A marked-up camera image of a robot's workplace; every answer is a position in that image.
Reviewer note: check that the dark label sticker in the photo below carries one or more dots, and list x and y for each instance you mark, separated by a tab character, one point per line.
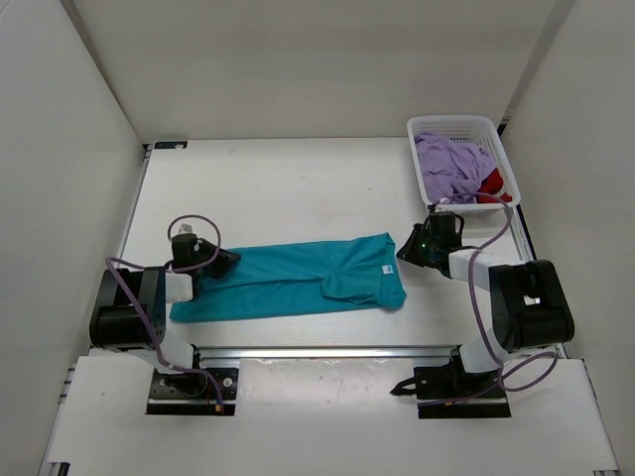
170	145

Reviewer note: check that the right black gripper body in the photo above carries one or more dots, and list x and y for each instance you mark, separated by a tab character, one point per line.
419	244

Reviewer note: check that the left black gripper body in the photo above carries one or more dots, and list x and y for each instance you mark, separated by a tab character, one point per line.
214	256

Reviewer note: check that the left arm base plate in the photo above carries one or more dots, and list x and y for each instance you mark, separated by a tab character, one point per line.
179	394

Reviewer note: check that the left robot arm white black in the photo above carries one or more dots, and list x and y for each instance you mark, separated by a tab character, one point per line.
130	311

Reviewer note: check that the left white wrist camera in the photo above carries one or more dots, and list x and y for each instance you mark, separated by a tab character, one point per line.
184	229

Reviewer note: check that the teal t shirt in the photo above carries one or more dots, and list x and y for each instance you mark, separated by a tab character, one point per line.
299	279

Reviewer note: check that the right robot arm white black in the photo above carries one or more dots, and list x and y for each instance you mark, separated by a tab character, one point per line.
517	306

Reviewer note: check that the red t shirt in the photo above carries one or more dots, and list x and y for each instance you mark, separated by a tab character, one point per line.
492	190

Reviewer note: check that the purple t shirt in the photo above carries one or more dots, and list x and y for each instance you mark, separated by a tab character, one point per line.
450	169

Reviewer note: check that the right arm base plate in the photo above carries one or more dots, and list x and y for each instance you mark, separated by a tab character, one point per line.
447	392

